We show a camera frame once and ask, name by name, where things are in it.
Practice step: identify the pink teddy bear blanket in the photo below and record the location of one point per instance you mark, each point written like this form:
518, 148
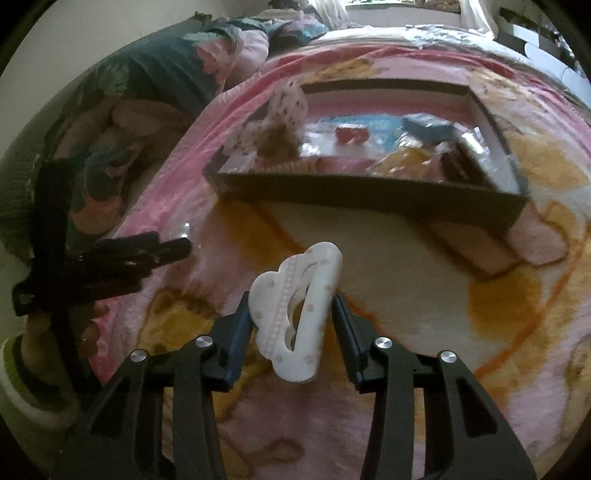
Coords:
516, 310

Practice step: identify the purple pillow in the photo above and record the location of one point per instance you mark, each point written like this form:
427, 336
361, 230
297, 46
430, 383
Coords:
295, 33

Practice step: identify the blue card in tray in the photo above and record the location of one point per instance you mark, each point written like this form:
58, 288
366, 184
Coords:
385, 125

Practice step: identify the brown hair clip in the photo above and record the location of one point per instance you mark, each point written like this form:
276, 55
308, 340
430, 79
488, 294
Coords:
459, 168

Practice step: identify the white cloud claw clip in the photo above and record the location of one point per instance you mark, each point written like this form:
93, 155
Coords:
290, 307

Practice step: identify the small blue box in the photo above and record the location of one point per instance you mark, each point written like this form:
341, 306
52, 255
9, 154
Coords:
428, 128

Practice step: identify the pink shallow box tray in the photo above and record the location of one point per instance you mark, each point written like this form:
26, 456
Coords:
261, 159

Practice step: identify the white packet with red earrings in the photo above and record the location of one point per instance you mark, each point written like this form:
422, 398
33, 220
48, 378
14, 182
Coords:
341, 140

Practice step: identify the white bed footboard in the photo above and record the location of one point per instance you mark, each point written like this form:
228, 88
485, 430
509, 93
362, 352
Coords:
541, 52

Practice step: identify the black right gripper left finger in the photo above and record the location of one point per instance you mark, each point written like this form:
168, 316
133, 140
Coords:
154, 419

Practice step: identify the dark floral quilt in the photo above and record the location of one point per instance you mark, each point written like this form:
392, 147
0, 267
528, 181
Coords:
121, 117

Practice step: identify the yellow item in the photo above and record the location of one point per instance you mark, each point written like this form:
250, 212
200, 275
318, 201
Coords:
411, 163

